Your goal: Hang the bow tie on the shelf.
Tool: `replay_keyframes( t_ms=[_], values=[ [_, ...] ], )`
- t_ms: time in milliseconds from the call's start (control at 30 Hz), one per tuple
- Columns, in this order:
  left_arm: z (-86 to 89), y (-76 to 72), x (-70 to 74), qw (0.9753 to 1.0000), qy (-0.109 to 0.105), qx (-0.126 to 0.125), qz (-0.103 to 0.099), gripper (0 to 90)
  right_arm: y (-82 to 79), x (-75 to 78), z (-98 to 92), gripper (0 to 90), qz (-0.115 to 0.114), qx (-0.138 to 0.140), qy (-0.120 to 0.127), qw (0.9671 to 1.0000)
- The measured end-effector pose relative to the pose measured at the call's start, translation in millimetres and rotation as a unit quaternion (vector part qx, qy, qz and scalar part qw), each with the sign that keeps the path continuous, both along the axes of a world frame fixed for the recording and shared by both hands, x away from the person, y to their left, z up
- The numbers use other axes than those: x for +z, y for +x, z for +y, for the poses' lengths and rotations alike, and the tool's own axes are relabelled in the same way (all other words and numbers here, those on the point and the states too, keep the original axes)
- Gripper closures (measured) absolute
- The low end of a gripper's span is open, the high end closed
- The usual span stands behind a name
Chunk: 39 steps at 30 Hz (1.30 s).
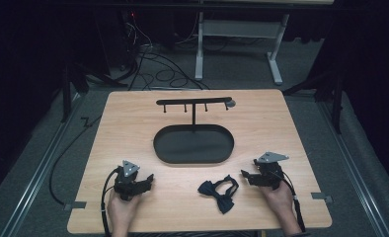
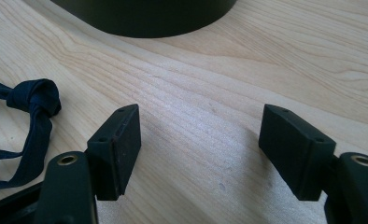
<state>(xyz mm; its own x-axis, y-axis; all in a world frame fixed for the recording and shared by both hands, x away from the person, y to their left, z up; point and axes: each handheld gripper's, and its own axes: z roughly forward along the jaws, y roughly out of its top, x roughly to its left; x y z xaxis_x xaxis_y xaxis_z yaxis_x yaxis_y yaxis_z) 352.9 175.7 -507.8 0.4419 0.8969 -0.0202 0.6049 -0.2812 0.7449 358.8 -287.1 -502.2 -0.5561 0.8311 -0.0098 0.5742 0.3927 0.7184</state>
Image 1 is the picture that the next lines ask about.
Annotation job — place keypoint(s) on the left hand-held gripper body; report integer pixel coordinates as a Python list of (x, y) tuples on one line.
[(127, 184)]

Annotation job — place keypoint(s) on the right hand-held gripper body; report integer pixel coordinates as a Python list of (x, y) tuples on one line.
[(268, 173)]

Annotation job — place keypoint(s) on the person's left hand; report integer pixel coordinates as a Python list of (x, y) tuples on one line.
[(121, 207)]

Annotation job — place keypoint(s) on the person's right hand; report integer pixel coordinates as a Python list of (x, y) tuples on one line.
[(279, 199)]

